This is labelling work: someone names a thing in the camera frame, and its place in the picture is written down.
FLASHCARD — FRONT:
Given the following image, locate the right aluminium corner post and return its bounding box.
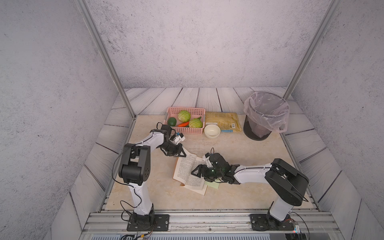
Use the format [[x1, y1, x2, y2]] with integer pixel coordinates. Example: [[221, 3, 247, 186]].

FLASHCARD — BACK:
[[283, 0, 342, 100]]

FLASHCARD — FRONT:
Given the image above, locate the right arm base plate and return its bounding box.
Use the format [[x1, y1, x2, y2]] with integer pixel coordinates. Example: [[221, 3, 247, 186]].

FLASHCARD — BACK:
[[250, 214, 296, 232]]

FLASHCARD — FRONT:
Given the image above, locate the green cabbage back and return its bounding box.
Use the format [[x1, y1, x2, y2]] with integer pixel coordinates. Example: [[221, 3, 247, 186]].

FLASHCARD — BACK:
[[178, 110, 191, 123]]

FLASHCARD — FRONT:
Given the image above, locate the aluminium front rail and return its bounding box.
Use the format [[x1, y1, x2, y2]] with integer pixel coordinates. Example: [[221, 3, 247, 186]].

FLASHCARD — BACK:
[[81, 209, 344, 240]]

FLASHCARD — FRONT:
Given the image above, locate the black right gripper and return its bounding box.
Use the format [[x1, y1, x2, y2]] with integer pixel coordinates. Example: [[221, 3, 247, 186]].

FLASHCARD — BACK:
[[189, 164, 224, 183]]

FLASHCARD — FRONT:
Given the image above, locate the yellow paper food bag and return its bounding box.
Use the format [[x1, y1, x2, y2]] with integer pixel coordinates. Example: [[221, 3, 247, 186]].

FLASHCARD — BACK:
[[205, 112, 242, 133]]

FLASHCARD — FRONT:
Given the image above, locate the pink plastic basket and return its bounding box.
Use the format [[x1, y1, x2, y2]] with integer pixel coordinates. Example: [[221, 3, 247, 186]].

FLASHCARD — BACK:
[[163, 107, 206, 135]]

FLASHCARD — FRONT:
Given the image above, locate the brown paperback book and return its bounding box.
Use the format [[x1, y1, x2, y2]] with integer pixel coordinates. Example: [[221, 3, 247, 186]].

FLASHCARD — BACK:
[[173, 148, 207, 196]]

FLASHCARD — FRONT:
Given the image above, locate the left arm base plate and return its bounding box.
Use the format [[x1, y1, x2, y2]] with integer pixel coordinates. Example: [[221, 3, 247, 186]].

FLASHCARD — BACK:
[[127, 213, 170, 232]]

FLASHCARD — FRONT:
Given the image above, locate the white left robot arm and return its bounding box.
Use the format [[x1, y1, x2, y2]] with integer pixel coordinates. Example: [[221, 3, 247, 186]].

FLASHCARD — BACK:
[[118, 125, 187, 217]]

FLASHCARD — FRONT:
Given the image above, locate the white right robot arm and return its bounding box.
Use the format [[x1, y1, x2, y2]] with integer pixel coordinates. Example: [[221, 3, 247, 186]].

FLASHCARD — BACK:
[[191, 153, 309, 223]]

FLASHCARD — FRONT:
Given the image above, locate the green sticky note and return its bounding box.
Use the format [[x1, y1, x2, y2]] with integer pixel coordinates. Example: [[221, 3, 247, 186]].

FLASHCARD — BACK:
[[205, 181, 220, 189]]

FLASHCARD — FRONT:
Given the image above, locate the green cabbage front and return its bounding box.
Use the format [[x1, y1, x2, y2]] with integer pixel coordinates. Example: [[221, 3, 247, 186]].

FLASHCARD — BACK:
[[189, 118, 203, 128]]

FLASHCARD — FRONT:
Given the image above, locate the orange carrot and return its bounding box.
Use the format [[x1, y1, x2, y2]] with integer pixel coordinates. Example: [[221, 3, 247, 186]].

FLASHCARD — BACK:
[[177, 122, 190, 128]]

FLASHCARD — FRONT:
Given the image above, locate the black mesh trash bin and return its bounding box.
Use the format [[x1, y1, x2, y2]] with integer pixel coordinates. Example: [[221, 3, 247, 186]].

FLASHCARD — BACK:
[[243, 116, 272, 141]]

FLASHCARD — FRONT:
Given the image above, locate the dark green avocado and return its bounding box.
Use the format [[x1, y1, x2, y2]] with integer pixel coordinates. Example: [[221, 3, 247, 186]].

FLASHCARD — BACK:
[[167, 117, 177, 127]]

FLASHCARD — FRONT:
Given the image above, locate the green cabbage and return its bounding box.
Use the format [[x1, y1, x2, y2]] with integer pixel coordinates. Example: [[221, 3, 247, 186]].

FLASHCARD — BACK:
[[189, 118, 203, 128], [178, 110, 191, 123]]

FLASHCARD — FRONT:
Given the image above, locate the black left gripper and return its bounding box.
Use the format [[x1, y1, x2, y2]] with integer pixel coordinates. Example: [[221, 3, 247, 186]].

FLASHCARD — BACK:
[[159, 141, 187, 157]]

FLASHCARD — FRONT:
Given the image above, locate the left aluminium corner post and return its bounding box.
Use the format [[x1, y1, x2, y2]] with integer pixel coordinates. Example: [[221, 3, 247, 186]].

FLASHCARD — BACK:
[[75, 0, 137, 120]]

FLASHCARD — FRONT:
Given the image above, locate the cream ceramic bowl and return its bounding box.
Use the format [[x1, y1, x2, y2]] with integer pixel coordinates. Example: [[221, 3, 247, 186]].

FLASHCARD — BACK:
[[204, 124, 221, 139]]

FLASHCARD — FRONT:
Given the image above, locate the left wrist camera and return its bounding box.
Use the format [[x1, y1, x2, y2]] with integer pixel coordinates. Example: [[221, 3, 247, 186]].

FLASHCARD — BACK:
[[173, 133, 186, 145]]

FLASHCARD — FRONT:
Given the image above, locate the aluminium corner post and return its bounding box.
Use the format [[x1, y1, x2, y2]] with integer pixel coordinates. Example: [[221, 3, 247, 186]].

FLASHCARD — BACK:
[[75, 0, 137, 120], [283, 0, 342, 100]]

